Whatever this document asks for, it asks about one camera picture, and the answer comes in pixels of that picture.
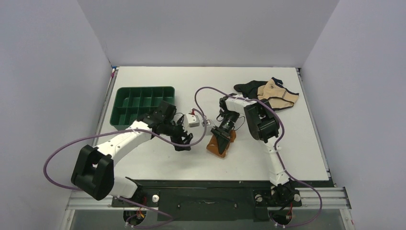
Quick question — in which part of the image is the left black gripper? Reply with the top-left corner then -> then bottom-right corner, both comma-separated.
163,117 -> 192,150

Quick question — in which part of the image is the brown underwear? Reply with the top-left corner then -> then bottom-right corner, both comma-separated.
206,130 -> 237,158

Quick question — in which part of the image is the green compartment tray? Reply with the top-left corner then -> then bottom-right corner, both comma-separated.
110,86 -> 175,130

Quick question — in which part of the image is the beige underwear with dark trim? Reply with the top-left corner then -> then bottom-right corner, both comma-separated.
257,77 -> 299,111

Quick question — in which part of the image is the black patterned underwear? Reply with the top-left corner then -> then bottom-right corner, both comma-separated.
234,80 -> 267,99

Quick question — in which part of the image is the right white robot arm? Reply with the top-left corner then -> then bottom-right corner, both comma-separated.
206,93 -> 300,206

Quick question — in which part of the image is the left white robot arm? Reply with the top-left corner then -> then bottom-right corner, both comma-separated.
71,101 -> 199,206

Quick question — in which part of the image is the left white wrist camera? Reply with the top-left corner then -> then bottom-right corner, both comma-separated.
184,114 -> 200,128

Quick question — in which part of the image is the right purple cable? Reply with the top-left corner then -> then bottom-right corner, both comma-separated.
194,86 -> 324,229

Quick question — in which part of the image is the purple cable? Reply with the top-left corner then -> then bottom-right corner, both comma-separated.
194,86 -> 324,229
43,108 -> 208,229

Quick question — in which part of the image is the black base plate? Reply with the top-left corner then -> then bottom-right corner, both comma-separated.
79,179 -> 337,223

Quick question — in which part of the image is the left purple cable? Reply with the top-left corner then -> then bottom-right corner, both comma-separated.
43,108 -> 208,229

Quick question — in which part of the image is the aluminium frame rail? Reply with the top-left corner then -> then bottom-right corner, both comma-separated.
298,187 -> 351,209

